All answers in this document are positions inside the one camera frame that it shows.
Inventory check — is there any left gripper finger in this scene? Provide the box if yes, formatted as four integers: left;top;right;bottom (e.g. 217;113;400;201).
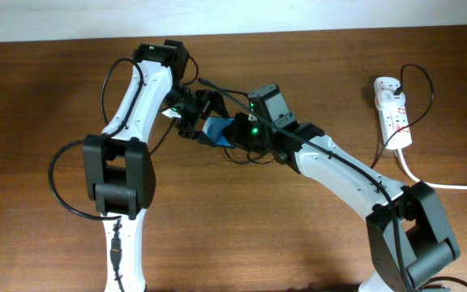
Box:
196;131;221;147
209;91;229;118

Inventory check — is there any blue screen smartphone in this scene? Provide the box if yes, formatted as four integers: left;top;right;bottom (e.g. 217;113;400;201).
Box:
202;117;234;148

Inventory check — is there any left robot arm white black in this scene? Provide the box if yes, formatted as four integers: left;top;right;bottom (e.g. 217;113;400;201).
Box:
83;40;233;291

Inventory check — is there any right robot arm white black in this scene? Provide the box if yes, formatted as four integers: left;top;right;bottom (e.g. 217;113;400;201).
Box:
223;84;461;291

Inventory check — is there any white power strip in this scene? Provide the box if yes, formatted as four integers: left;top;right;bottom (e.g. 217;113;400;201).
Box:
374;77;412;150

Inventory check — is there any black charger cable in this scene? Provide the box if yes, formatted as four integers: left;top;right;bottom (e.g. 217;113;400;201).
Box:
221;63;435;170

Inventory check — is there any white power strip cord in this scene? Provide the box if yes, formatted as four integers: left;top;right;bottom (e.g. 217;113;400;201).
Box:
394;148;467;193

